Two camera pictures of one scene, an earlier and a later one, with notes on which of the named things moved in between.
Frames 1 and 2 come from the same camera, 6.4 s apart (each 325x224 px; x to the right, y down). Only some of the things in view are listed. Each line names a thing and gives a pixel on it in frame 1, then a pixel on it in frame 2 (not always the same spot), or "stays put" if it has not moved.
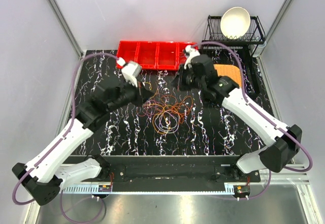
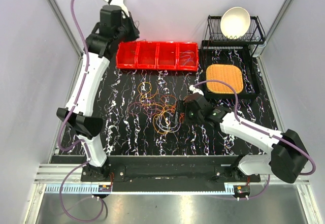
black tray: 224,55 stays put
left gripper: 142,94 → 135,31
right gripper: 177,83 → 181,107
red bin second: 148,54 stays put
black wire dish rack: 213,34 stays put
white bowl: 235,22 stays put
